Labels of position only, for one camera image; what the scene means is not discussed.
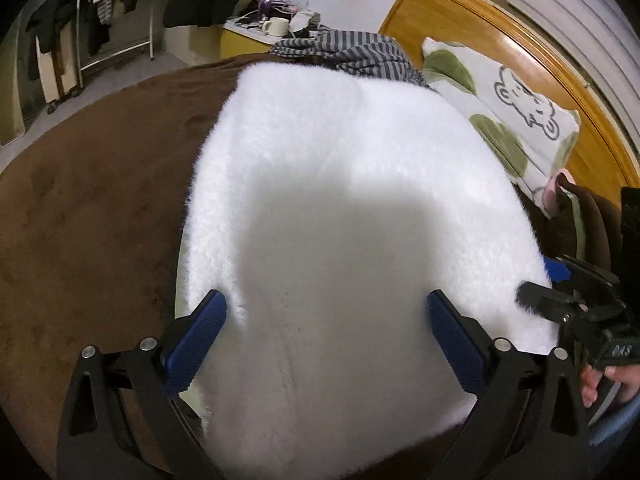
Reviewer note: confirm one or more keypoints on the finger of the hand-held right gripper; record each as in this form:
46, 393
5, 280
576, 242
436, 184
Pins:
550, 302
557, 270

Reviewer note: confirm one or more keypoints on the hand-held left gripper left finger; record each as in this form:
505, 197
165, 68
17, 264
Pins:
195, 347

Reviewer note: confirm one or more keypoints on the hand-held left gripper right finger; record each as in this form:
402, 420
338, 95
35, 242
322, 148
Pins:
457, 350

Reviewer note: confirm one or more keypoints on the white fuzzy cardigan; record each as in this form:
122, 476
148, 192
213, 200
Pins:
350, 185

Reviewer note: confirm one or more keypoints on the person's right forearm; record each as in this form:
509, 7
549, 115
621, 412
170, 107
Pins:
617, 427

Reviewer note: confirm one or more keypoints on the white clothes rack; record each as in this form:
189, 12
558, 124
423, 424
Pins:
115, 52

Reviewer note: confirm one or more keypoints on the person's right hand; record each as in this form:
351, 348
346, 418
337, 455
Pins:
625, 380

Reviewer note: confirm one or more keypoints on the pink cloth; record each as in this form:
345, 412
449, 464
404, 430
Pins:
555, 195

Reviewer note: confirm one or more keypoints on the bear print pillow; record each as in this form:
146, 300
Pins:
520, 110

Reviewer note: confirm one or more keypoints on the brown blanket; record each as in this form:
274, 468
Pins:
90, 210

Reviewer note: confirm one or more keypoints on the wooden headboard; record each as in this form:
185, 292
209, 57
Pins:
500, 35

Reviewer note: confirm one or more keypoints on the white window blind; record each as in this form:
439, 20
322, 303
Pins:
575, 25

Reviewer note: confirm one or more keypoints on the grey striped cloth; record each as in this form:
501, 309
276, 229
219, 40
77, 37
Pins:
350, 52

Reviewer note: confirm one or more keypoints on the standing mirror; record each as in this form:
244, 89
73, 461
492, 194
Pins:
10, 110

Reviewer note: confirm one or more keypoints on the beige low cabinet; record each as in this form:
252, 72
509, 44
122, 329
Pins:
190, 45

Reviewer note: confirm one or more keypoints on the yellow nightstand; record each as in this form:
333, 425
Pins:
240, 42

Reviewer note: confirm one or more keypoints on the white mug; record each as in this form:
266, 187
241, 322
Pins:
277, 26

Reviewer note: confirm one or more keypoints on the black jacket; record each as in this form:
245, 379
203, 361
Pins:
55, 15

